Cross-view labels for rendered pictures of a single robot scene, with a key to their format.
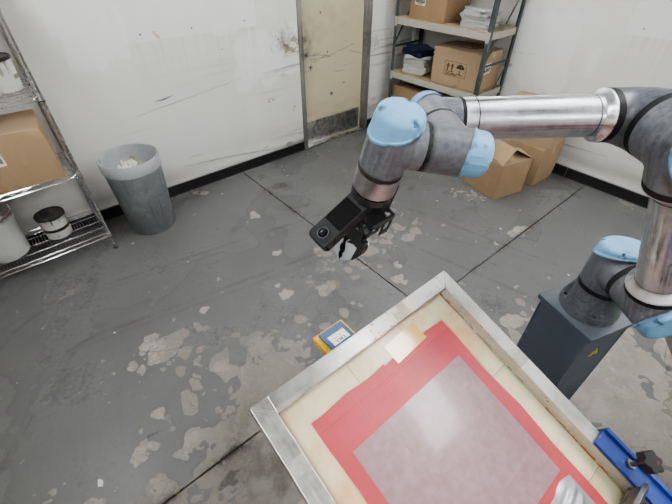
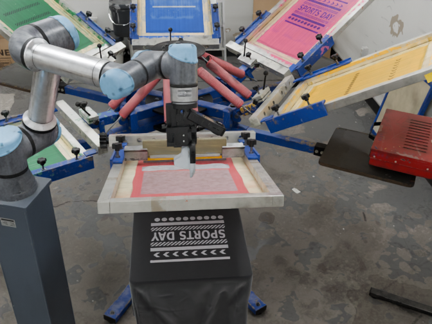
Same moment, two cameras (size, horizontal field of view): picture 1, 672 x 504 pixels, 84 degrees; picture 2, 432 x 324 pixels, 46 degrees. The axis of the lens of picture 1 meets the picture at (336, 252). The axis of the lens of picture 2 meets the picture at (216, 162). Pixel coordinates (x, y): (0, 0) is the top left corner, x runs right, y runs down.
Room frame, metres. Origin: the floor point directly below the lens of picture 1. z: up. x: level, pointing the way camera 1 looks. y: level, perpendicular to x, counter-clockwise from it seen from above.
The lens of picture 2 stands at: (1.54, 0.70, 2.29)
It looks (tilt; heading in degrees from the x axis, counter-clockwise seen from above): 33 degrees down; 214
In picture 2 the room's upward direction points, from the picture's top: 2 degrees clockwise
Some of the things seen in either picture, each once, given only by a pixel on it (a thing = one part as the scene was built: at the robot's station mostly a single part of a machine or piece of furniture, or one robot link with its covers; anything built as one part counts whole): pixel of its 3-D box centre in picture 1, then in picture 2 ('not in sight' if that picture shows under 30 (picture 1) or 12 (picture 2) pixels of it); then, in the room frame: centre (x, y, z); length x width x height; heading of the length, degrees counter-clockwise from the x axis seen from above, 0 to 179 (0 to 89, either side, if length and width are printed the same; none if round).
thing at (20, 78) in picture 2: not in sight; (85, 92); (-0.42, -1.62, 0.91); 1.34 x 0.40 x 0.08; 100
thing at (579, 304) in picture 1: (595, 294); (13, 177); (0.71, -0.72, 1.25); 0.15 x 0.15 x 0.10
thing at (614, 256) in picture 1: (617, 265); (8, 148); (0.71, -0.72, 1.37); 0.13 x 0.12 x 0.14; 4
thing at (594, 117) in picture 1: (540, 116); (65, 63); (0.68, -0.38, 1.76); 0.49 x 0.11 x 0.12; 94
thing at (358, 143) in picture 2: not in sight; (288, 140); (-0.66, -0.30, 0.91); 1.34 x 0.40 x 0.08; 100
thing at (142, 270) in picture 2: not in sight; (188, 234); (0.31, -0.24, 0.95); 0.48 x 0.44 x 0.01; 40
